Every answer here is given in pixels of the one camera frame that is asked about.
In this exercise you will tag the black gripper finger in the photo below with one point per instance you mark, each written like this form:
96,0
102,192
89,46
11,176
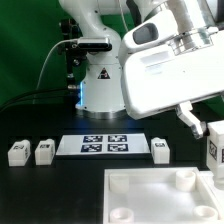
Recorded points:
184,112

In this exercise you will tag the white square table top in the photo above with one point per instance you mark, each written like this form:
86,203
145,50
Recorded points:
161,196

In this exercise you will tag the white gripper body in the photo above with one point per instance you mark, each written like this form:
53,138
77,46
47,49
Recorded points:
156,80

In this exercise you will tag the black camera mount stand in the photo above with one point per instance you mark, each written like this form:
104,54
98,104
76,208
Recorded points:
70,30

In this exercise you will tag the white plate with AprilTags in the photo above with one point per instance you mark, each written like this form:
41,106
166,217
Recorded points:
80,145

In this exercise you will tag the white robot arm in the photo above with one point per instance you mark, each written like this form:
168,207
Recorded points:
114,30

